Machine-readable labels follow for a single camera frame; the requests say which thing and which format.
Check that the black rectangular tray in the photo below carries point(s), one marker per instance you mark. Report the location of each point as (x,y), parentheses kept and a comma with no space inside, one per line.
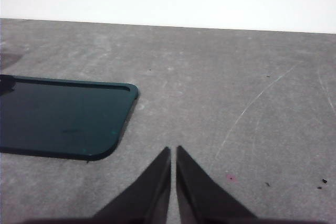
(65,119)

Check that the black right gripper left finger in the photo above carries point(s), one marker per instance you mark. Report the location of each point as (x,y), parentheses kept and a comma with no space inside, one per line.
(147,197)

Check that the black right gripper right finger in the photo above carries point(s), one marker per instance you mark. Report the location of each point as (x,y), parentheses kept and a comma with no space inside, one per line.
(199,197)

